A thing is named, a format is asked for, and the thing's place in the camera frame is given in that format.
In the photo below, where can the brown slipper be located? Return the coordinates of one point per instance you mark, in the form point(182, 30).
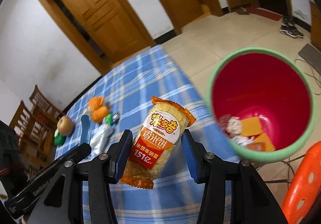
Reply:
point(242, 11)

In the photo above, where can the grey floor mat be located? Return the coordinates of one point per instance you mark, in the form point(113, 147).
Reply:
point(311, 54)

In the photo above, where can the wooden chair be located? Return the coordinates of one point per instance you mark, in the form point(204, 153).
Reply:
point(42, 103)
point(27, 126)

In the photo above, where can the yellow foam fruit net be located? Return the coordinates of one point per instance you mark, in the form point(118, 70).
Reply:
point(265, 141)
point(250, 126)

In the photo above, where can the person's dark clothing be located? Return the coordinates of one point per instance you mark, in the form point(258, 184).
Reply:
point(10, 151)

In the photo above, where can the red bin with green rim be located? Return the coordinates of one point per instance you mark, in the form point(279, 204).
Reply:
point(263, 83)

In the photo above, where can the blue plaid tablecloth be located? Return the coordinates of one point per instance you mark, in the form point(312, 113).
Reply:
point(150, 76)

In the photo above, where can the small green black object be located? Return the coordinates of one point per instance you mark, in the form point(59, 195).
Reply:
point(109, 119)

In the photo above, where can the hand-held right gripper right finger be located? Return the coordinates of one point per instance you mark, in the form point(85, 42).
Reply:
point(190, 158)

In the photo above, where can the orange plastic stool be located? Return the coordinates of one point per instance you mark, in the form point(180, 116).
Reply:
point(306, 176)

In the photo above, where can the black sneaker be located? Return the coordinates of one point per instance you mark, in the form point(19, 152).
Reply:
point(288, 21)
point(292, 31)

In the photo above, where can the silver foil packet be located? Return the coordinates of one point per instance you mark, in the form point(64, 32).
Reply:
point(100, 138)

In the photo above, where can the white tissue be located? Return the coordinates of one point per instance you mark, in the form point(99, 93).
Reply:
point(233, 125)

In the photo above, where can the orange rice cracker packet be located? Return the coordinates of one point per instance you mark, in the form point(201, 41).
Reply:
point(155, 143)

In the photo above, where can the wooden sideboard cabinet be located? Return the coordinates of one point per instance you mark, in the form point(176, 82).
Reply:
point(316, 26)

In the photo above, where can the red doormat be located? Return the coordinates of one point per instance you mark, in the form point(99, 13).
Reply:
point(265, 13)

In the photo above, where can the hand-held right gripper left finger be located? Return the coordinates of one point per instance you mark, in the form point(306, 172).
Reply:
point(123, 156)

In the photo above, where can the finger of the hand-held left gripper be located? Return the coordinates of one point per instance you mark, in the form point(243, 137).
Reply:
point(85, 128)

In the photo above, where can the brown apple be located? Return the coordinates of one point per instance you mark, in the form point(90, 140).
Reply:
point(65, 126)

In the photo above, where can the green and white toy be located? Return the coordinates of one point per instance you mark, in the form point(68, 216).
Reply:
point(59, 140)

